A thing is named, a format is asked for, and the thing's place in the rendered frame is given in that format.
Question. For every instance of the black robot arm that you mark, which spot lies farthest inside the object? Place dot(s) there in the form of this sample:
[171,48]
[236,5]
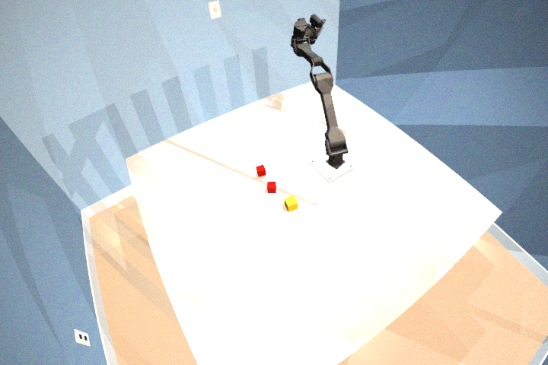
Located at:
[335,142]

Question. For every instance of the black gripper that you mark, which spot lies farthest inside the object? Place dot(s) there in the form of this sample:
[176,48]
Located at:
[313,32]

